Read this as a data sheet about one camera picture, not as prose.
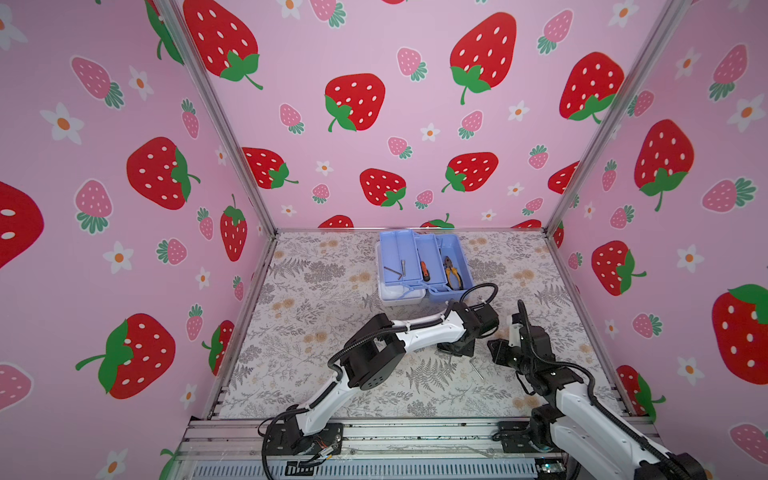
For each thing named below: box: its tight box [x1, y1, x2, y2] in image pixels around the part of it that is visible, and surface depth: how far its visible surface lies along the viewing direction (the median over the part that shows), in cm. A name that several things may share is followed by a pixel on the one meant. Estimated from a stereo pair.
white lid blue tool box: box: [376, 229, 475, 305], surface depth 100 cm
